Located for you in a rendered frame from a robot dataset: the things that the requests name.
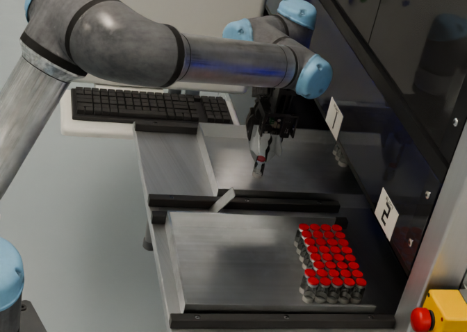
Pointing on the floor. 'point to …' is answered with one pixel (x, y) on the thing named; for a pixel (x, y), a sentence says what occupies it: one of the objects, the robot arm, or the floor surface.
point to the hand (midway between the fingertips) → (260, 153)
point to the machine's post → (440, 242)
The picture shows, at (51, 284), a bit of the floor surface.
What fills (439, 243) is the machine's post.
